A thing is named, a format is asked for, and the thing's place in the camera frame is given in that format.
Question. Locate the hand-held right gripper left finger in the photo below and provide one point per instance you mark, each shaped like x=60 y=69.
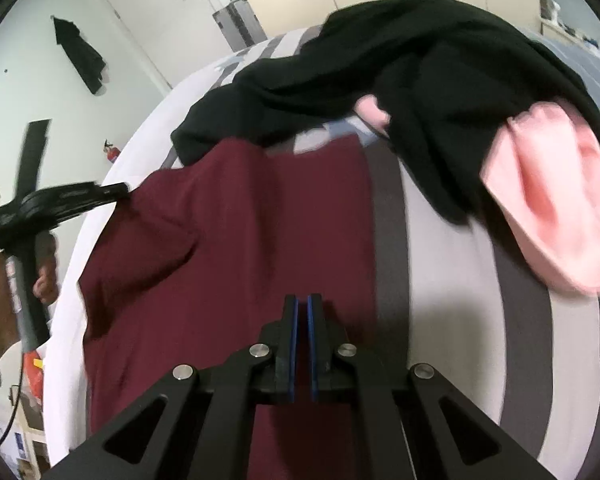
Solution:
x=280 y=355

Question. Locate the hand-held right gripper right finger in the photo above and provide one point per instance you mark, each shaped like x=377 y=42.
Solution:
x=325 y=355

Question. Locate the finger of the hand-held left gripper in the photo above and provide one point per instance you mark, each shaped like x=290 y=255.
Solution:
x=110 y=191

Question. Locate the maroon shirt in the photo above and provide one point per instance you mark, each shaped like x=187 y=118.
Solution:
x=205 y=260

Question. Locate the red fire extinguisher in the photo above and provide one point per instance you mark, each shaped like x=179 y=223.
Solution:
x=112 y=152

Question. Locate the bed with striped sheet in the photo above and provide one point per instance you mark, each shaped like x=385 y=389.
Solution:
x=455 y=335

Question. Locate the black hanging jacket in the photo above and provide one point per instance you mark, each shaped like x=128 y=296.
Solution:
x=80 y=55

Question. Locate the orange plastic item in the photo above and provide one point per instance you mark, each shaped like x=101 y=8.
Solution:
x=34 y=372

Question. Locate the white door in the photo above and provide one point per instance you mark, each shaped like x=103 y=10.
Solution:
x=140 y=20

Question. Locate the ribbed grey suitcase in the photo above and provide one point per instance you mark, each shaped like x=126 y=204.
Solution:
x=240 y=22

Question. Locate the pink garment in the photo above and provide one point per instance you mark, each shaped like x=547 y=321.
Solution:
x=555 y=200

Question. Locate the black garment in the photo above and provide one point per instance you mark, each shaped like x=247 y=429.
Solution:
x=430 y=85

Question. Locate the white nightstand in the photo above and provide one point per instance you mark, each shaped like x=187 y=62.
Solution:
x=570 y=30

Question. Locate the small white fan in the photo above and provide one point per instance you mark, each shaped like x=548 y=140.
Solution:
x=555 y=11

